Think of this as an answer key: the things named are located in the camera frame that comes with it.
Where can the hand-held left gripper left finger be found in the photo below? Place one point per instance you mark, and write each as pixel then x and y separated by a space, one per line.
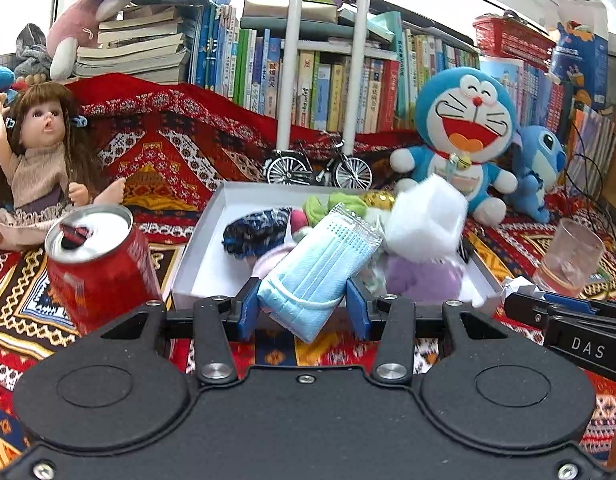
pixel 248 310

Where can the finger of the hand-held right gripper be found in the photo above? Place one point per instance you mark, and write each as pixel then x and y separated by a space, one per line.
pixel 527 310
pixel 572 302

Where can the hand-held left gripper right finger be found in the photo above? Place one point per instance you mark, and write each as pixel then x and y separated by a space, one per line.
pixel 359 310

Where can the blue face mask pack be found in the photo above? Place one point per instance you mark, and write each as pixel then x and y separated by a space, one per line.
pixel 313 270

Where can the white cardboard box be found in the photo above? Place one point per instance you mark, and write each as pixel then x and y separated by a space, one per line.
pixel 208 260

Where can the purple fluffy plush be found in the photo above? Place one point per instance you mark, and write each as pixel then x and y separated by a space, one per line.
pixel 422 280

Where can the dark blue floral cloth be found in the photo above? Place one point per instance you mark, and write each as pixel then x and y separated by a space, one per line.
pixel 255 232

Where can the white foam block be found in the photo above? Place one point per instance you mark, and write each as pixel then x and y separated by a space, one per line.
pixel 425 220

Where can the gold sequin bow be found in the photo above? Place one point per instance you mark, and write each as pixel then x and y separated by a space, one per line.
pixel 380 199

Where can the crumpled white paper scrap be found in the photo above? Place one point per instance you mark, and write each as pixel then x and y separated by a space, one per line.
pixel 522 290

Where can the clear glass mug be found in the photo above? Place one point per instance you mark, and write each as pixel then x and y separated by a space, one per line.
pixel 567 260

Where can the red beverage can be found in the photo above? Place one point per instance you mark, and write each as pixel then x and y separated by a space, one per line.
pixel 108 280

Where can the miniature black bicycle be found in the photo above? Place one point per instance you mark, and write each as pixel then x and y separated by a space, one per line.
pixel 318 170

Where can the blue alien plush toy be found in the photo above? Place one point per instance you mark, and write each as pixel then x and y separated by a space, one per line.
pixel 540 160

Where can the leaning thin books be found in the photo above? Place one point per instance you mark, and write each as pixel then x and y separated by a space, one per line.
pixel 595 145

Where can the blue cat plush toy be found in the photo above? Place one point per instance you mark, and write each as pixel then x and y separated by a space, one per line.
pixel 462 115

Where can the row of upright books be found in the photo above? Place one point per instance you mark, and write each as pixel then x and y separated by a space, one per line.
pixel 328 90

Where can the white pole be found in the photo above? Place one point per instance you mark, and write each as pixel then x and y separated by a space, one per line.
pixel 355 60
pixel 292 60

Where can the brown haired doll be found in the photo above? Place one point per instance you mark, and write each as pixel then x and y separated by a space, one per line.
pixel 38 160

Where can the red plastic basket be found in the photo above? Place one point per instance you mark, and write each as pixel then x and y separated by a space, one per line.
pixel 512 40

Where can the stack of lying books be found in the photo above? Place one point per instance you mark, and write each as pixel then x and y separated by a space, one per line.
pixel 133 50

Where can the pink rabbit plush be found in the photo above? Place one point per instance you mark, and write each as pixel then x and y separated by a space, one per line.
pixel 73 30

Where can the grey plush toy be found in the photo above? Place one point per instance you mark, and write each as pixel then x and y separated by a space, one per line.
pixel 33 52

